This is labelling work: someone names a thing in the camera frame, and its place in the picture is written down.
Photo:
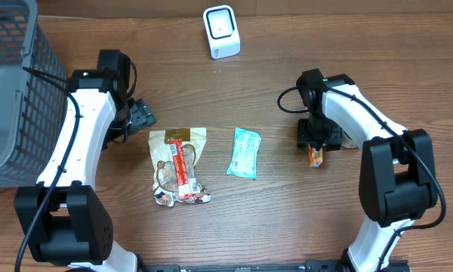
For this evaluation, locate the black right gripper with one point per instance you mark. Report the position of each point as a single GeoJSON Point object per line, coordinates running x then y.
{"type": "Point", "coordinates": [318, 140]}

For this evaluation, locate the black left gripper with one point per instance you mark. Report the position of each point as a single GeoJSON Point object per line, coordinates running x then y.
{"type": "Point", "coordinates": [142, 117]}

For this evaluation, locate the green lid jar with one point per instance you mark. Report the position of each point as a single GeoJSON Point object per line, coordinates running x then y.
{"type": "Point", "coordinates": [347, 142]}

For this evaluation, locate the orange small carton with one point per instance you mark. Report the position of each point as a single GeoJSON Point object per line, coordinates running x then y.
{"type": "Point", "coordinates": [315, 157]}

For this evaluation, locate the red snack bar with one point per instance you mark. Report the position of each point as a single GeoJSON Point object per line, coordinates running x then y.
{"type": "Point", "coordinates": [183, 158]}

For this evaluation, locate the beige cookie bag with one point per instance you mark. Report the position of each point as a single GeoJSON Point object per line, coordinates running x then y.
{"type": "Point", "coordinates": [165, 190]}

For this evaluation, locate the teal snack packet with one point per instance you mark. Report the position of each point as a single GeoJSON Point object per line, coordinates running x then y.
{"type": "Point", "coordinates": [246, 145]}

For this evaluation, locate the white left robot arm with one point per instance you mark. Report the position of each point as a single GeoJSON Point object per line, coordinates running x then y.
{"type": "Point", "coordinates": [63, 220]}

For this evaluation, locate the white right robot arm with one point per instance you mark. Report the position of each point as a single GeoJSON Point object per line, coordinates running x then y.
{"type": "Point", "coordinates": [397, 179]}

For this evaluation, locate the white barcode scanner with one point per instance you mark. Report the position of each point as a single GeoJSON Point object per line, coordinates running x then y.
{"type": "Point", "coordinates": [222, 31]}

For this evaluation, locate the grey plastic mesh basket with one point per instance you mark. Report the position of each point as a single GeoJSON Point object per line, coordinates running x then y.
{"type": "Point", "coordinates": [31, 110]}

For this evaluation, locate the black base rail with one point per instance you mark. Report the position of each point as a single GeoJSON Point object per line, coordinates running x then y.
{"type": "Point", "coordinates": [275, 267]}

